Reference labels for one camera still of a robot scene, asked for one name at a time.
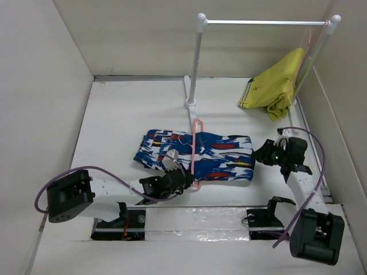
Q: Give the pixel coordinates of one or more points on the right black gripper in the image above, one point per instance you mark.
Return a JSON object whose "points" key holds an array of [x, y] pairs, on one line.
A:
{"points": [[262, 154]]}

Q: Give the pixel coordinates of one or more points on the silver foil tape strip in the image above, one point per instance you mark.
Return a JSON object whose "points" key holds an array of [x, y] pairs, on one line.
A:
{"points": [[208, 224]]}

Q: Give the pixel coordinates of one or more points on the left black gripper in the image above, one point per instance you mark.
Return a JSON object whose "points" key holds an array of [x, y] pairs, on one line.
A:
{"points": [[188, 179]]}

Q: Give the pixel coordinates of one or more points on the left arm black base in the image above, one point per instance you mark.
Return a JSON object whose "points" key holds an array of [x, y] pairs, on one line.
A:
{"points": [[129, 226]]}

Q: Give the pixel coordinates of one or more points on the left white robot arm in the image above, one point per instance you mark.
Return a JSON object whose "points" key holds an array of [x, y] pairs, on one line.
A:
{"points": [[79, 194]]}

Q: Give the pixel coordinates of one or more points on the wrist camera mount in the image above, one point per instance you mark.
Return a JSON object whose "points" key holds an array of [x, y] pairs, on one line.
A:
{"points": [[283, 136], [169, 160]]}

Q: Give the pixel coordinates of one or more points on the white clothes rack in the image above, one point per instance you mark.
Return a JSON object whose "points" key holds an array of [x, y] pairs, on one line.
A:
{"points": [[190, 81]]}

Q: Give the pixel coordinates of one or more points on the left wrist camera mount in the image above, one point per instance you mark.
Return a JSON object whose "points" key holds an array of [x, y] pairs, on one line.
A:
{"points": [[169, 160]]}

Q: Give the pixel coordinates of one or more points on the blue white patterned trousers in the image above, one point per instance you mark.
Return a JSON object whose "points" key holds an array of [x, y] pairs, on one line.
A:
{"points": [[214, 157]]}

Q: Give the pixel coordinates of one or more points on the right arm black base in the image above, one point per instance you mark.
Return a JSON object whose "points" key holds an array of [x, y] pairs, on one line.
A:
{"points": [[262, 222]]}

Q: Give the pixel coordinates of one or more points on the yellow shorts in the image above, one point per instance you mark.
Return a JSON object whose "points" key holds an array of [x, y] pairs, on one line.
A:
{"points": [[273, 89]]}

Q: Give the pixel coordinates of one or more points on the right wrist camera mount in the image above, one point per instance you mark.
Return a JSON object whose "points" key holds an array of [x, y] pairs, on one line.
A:
{"points": [[283, 136]]}

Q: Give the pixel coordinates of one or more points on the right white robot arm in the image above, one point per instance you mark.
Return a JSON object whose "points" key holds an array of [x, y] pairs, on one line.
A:
{"points": [[315, 233]]}

